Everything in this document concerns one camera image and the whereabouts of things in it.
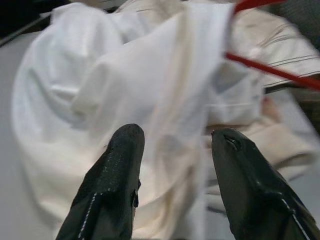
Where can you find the red plastic hanger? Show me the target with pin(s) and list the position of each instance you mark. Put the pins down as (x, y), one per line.
(275, 70)

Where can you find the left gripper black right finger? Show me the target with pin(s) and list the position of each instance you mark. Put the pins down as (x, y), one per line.
(250, 187)

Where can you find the cream striped garment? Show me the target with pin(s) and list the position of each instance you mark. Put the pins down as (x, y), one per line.
(275, 37)

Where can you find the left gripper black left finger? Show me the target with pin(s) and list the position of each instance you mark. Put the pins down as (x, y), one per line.
(112, 187)

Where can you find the white T-shirt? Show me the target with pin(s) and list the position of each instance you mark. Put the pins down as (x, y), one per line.
(125, 87)

